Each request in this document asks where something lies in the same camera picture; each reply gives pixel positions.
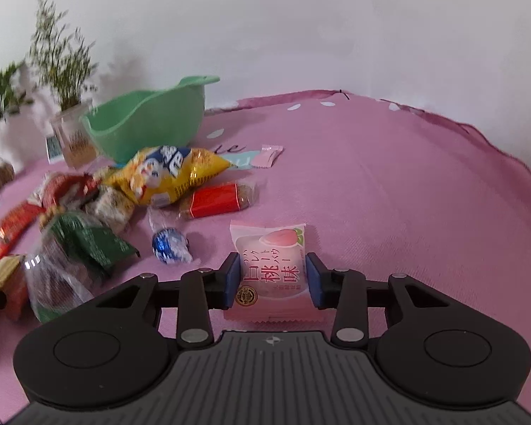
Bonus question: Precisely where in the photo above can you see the green snack packet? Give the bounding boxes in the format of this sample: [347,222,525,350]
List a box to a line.
[47,210,141,279]

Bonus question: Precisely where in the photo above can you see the red white snack bag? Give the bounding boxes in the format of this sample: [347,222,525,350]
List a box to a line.
[36,172,99,210]

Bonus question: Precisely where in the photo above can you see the clear nougat candy packet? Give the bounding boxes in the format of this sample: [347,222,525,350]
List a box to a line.
[85,186,136,234]

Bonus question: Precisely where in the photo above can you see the pink peach snack packet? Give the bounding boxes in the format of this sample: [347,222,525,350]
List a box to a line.
[224,223,323,323]

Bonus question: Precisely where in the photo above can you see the clear potted plant cup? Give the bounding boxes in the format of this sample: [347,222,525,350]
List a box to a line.
[28,0,97,169]

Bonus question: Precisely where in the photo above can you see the green plastic bowl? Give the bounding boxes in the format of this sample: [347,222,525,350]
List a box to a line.
[80,76,219,164]

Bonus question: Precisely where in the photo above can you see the yellow chips bag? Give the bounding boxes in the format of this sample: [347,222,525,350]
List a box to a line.
[105,146,232,207]

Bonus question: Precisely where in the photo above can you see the pink tablecloth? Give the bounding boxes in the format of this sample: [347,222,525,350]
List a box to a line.
[0,92,531,424]

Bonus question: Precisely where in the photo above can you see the clear dark snack packet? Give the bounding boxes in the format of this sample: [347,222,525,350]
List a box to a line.
[24,233,101,323]

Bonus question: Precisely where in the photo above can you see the red wrapped snack bar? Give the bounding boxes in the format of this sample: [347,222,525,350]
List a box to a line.
[178,182,255,220]

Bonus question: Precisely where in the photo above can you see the white digital clock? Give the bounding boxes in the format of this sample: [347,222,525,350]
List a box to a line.
[46,134,64,164]

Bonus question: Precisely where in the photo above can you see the red gold ornate packet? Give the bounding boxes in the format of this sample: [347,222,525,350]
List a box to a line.
[0,200,45,261]

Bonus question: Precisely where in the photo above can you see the gold long snack packet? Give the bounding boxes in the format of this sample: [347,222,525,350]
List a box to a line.
[0,255,28,321]

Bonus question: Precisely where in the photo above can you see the blue foil chocolate ball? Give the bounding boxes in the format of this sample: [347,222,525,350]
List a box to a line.
[147,206,193,265]

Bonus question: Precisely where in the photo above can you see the small pink candy wrapper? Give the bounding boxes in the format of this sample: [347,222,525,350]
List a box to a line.
[250,145,284,169]

